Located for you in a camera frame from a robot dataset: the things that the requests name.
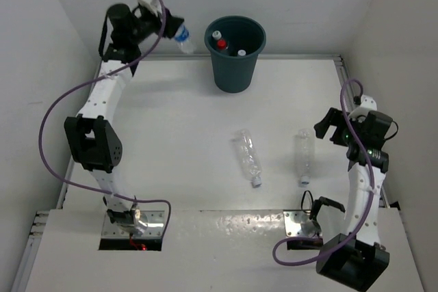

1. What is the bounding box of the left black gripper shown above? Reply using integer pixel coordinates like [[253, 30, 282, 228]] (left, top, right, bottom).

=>
[[129, 4, 183, 45]]

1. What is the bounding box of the tall water bottle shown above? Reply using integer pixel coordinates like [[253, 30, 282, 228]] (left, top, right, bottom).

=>
[[173, 23, 195, 54]]

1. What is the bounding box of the green label bottle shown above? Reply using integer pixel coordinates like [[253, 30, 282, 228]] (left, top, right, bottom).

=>
[[211, 30, 222, 41]]

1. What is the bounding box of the red cap bottle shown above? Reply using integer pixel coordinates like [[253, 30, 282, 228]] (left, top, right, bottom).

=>
[[216, 38, 229, 55]]

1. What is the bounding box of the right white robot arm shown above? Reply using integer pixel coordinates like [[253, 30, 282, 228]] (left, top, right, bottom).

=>
[[311, 108, 393, 291]]

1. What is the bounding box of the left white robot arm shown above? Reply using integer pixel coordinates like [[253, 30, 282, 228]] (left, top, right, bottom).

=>
[[64, 3, 184, 235]]

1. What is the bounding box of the dark teal plastic bin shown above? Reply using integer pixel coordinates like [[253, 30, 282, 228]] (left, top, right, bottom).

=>
[[204, 16, 266, 93]]

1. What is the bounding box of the crushed clear bottle lying centre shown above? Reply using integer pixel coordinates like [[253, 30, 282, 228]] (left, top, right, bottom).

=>
[[232, 129, 262, 188]]

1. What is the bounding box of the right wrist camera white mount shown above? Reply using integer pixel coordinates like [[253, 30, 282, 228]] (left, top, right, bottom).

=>
[[348, 94, 377, 120]]

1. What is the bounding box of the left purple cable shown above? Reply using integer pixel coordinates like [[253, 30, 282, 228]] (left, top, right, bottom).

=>
[[38, 0, 172, 238]]

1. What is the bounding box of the purple cable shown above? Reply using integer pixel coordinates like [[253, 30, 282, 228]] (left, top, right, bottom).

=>
[[272, 78, 376, 266], [38, 0, 172, 238]]

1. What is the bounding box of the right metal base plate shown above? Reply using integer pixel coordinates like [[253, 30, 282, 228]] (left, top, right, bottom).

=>
[[283, 210, 322, 238]]

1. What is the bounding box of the metal base plate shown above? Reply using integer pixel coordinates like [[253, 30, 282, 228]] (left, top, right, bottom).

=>
[[283, 210, 322, 238], [101, 210, 164, 239]]

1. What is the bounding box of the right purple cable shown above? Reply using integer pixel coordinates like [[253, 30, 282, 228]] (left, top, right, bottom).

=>
[[272, 78, 376, 266]]

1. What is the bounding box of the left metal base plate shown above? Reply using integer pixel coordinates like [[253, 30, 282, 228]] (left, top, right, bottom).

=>
[[101, 210, 164, 239]]

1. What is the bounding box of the left aluminium rail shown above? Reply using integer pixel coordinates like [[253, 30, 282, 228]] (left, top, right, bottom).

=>
[[1, 59, 96, 291]]

